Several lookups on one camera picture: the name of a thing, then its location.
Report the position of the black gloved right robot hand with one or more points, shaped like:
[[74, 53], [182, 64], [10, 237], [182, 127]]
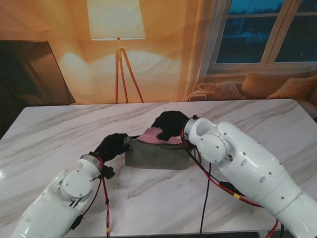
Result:
[[173, 124]]

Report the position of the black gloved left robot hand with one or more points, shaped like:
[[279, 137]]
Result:
[[111, 146]]

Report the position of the pink paper document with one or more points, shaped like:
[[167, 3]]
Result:
[[149, 136]]

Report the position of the grey felt zip pouch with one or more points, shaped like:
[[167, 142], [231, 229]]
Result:
[[156, 157]]

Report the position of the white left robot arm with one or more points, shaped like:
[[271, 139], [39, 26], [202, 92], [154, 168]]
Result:
[[49, 205]]

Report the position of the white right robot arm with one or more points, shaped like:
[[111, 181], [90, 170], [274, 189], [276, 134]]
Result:
[[252, 168]]

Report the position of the beige throw blanket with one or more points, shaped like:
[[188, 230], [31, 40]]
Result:
[[195, 95]]

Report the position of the cream knitted cushion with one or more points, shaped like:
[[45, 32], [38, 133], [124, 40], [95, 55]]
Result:
[[220, 90]]

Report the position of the sheer cream curtain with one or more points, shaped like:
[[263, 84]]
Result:
[[198, 49]]

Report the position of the dark flat screen panel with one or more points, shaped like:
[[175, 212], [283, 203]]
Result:
[[27, 74]]

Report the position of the white framed window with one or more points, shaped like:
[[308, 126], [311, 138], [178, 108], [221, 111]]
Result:
[[247, 37]]

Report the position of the floor lamp with tripod legs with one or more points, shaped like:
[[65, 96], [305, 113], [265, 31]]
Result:
[[116, 19]]

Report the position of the orange knitted cushion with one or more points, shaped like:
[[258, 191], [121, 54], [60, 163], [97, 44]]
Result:
[[294, 89]]

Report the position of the beige sofa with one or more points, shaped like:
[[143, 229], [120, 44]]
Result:
[[310, 106]]

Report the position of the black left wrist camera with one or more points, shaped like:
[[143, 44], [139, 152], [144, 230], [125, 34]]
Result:
[[107, 172]]

